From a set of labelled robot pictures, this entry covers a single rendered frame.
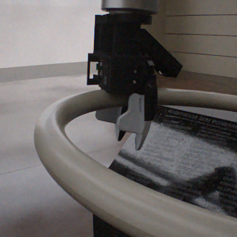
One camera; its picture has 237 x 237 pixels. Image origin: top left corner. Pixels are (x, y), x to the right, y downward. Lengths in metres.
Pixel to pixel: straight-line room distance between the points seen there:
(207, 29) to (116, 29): 8.28
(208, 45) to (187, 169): 7.93
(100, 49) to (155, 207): 0.35
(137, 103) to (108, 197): 0.33
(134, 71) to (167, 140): 0.47
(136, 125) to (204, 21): 8.34
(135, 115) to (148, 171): 0.43
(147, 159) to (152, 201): 0.76
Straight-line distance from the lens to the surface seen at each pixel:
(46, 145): 0.26
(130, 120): 0.51
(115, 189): 0.19
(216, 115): 0.95
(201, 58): 8.87
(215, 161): 0.85
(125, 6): 0.49
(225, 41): 8.42
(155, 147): 0.95
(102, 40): 0.50
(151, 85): 0.50
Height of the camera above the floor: 1.05
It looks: 15 degrees down
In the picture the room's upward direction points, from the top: straight up
